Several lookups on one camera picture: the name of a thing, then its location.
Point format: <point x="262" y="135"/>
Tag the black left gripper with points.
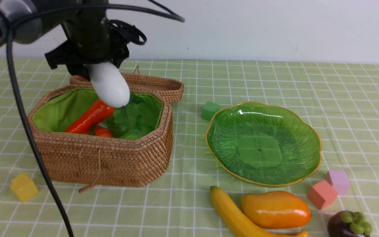
<point x="90" y="41"/>

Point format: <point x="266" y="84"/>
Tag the white radish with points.
<point x="109" y="84"/>

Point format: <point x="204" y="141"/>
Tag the orange carrot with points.
<point x="124" y="117"/>

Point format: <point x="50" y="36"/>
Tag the orange pumpkin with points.
<point x="101" y="131"/>

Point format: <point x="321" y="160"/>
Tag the green bitter gourd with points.
<point x="136" y="132"/>

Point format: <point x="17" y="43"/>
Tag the purple mangosteen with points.
<point x="349" y="224"/>

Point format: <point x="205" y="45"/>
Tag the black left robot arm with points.
<point x="29" y="20"/>

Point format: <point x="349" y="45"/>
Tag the woven basket lid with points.
<point x="171" y="90"/>

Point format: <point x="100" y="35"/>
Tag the woven wicker basket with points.
<point x="92" y="160"/>

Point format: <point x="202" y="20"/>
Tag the green foam cube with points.
<point x="209" y="110"/>

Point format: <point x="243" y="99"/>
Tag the yellow foam cube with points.
<point x="23" y="187"/>

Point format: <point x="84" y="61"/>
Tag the green glass leaf plate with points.
<point x="262" y="144"/>

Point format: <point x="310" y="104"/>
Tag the yellow banana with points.
<point x="233" y="217"/>

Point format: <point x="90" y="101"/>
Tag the orange mango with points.
<point x="276" y="210"/>

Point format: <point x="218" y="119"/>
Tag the green checkered tablecloth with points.
<point x="340" y="101"/>

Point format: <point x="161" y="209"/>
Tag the orange foam cube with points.
<point x="322" y="194"/>

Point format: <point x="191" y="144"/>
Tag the pink foam cube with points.
<point x="339" y="180"/>

